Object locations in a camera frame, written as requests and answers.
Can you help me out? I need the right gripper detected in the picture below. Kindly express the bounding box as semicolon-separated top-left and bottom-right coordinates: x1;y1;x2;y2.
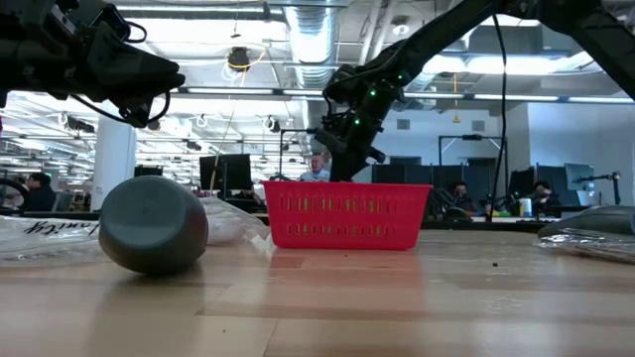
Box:
314;121;387;182

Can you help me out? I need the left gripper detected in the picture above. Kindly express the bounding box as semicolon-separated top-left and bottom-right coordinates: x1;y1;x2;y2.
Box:
81;22;187;109

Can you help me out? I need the red plastic basket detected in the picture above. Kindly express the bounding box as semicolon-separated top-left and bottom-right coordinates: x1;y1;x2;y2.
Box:
261;179;434;251

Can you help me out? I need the clear bag with black print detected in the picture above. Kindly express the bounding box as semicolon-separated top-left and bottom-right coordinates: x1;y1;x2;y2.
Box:
0;215;108;267

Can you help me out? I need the plastic nail file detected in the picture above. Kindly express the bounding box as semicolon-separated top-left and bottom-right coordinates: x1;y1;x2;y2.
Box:
533;227;635;264

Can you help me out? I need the person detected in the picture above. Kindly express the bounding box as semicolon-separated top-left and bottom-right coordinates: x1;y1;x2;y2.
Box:
235;189;267;209
528;180;565;217
299;153;332;182
23;172;59;213
445;180;480;215

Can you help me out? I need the dark office partition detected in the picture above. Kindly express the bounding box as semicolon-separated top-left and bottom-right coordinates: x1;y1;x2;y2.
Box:
371;157;497;200

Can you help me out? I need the white building column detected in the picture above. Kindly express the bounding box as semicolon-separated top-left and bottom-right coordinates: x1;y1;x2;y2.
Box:
90;111;138;210

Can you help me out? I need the large black monitor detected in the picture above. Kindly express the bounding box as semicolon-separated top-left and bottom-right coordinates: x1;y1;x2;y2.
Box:
199;154;253;191

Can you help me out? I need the grey monitor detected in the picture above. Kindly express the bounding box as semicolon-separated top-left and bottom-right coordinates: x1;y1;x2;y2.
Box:
565;163;595;192

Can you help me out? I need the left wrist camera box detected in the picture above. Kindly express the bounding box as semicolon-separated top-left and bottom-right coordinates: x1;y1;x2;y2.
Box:
117;96;153;129

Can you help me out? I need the black metal stand frame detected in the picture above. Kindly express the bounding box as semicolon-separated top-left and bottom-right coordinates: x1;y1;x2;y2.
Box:
438;133;510;199
279;128;318;179

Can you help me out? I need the black ceiling device yellow cable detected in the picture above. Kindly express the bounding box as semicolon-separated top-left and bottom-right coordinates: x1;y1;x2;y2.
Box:
226;47;252;73

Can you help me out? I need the silver ventilation duct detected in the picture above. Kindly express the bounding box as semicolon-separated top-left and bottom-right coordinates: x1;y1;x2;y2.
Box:
283;4;343;150

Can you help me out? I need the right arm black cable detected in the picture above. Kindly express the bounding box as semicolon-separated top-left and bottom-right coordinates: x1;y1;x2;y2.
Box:
488;14;508;223

